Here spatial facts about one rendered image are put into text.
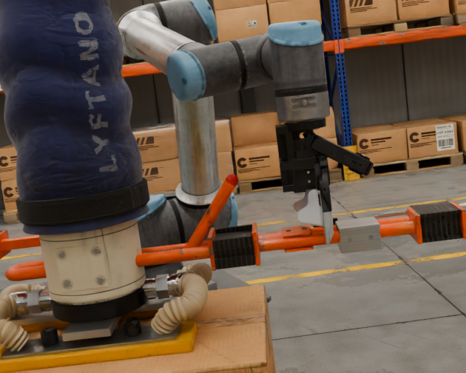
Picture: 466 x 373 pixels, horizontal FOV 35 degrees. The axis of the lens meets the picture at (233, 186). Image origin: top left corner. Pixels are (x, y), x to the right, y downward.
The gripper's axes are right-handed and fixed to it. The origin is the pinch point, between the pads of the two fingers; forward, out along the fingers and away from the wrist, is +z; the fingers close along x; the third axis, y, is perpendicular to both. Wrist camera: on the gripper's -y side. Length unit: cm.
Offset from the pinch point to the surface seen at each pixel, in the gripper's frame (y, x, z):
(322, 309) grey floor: -12, -275, 108
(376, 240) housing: -7.6, 4.5, 1.3
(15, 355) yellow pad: 53, 14, 11
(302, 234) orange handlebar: 4.8, 4.5, -1.3
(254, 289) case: 14.8, -13.8, 13.0
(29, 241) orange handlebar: 61, -23, 0
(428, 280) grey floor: -79, -308, 108
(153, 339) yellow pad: 30.7, 14.4, 10.8
